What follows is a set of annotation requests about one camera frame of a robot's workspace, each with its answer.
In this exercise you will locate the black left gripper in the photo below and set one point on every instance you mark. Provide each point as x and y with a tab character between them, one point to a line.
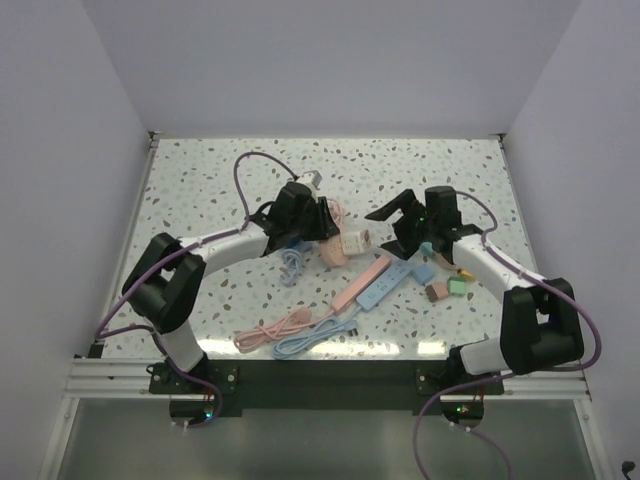
324	226

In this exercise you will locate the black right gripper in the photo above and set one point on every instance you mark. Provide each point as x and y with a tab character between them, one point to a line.
404	247

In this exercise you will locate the pink round socket base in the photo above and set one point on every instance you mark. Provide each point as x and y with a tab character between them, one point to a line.
331	252

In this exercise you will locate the turquoise charger plug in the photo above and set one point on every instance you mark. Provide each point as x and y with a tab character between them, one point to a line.
427	249

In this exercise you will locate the white tiger cube socket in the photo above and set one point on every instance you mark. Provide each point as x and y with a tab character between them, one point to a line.
355	242

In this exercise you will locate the light blue power strip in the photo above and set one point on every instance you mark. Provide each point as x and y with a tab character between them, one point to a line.
383	285

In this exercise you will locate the light blue charger plug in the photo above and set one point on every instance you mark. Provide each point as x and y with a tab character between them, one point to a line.
423	274

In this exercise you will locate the pink brown charger plug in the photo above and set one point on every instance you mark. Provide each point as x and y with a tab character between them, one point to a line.
437	291

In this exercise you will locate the pink power strip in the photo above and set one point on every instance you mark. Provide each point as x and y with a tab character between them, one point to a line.
343	300

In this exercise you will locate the light green charger plug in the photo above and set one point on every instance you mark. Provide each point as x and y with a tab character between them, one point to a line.
457	286

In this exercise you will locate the yellow charger plug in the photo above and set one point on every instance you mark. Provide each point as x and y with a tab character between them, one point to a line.
466	275

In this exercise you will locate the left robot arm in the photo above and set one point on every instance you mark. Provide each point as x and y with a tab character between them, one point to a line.
164	284

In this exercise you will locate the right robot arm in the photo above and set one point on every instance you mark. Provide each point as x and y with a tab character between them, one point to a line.
540	327

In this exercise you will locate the light blue round socket base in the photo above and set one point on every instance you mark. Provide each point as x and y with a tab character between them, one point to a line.
300	245

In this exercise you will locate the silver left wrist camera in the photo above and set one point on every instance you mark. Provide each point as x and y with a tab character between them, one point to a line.
311	179

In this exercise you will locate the black mounting base plate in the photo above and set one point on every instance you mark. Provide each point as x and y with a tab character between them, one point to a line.
234	386

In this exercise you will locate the aluminium front rail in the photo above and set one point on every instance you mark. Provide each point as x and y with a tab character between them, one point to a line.
108	379

